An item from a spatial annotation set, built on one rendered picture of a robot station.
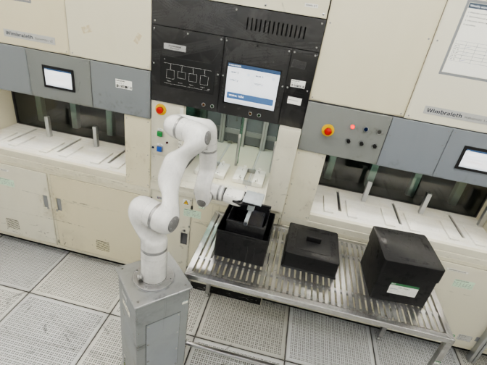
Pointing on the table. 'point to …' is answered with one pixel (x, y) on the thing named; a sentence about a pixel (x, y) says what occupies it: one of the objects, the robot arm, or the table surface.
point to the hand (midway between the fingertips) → (252, 200)
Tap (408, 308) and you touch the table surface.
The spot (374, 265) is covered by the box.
